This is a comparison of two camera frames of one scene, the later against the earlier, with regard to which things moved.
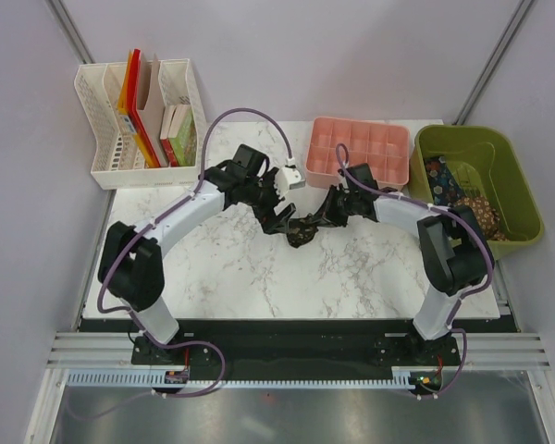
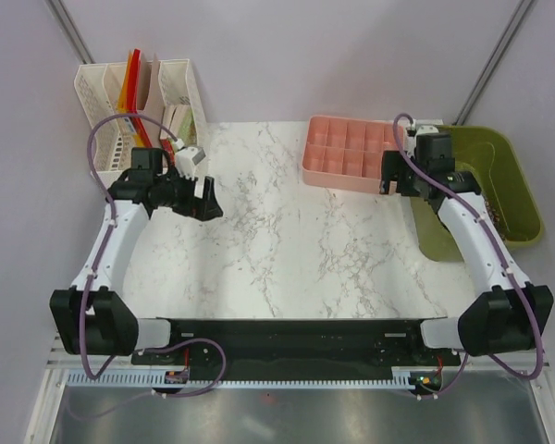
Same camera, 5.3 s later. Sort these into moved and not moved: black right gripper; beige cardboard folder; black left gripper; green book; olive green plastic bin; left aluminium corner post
Moved: black right gripper; black left gripper
Not moved: green book; beige cardboard folder; olive green plastic bin; left aluminium corner post
